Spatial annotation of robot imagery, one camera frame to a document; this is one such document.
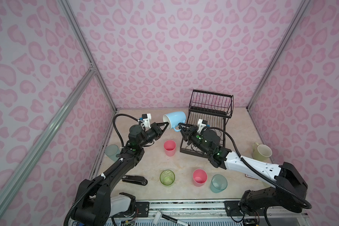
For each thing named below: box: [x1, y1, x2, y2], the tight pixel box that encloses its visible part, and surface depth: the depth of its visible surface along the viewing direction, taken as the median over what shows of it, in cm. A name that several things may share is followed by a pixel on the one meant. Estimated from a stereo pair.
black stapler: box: [121, 175, 149, 186], surface depth 83 cm
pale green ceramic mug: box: [252, 142, 273, 162], surface depth 87 cm
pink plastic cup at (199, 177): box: [192, 168, 208, 187], surface depth 78 cm
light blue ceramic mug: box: [162, 111, 187, 133], surface depth 74 cm
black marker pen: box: [152, 210, 191, 226], surface depth 70 cm
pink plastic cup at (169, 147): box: [163, 139, 177, 157], surface depth 90 cm
